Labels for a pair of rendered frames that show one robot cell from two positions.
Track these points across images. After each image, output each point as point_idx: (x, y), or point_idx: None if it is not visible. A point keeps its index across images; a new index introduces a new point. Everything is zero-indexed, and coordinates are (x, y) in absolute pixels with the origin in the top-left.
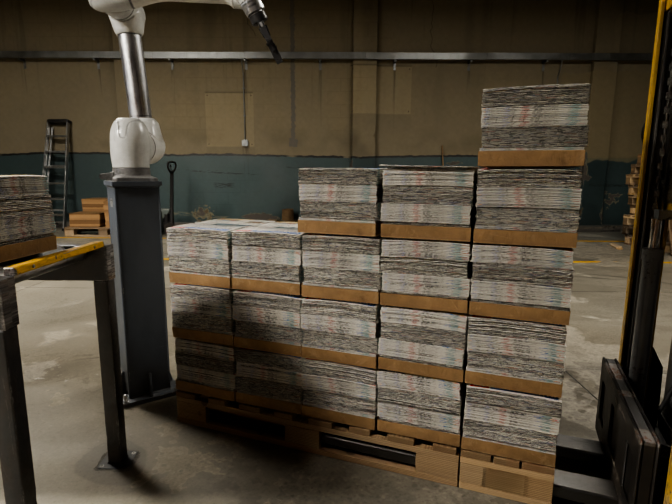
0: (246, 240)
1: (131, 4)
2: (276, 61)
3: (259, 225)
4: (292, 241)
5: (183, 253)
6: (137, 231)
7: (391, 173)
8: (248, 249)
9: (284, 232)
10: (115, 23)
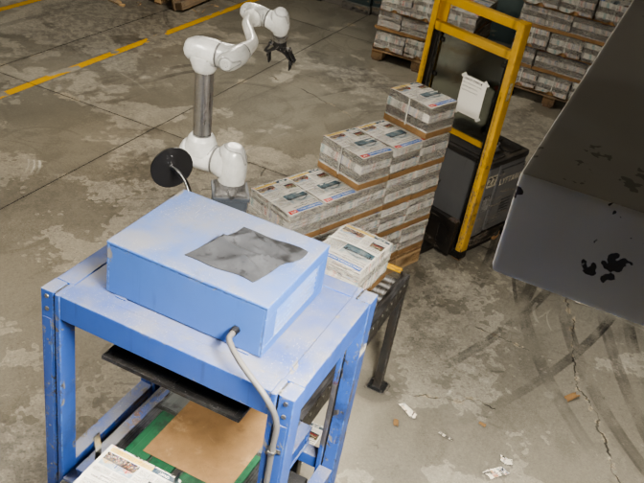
0: (333, 204)
1: None
2: (268, 60)
3: (308, 189)
4: (354, 196)
5: (298, 226)
6: None
7: (399, 150)
8: (331, 209)
9: (348, 193)
10: (212, 68)
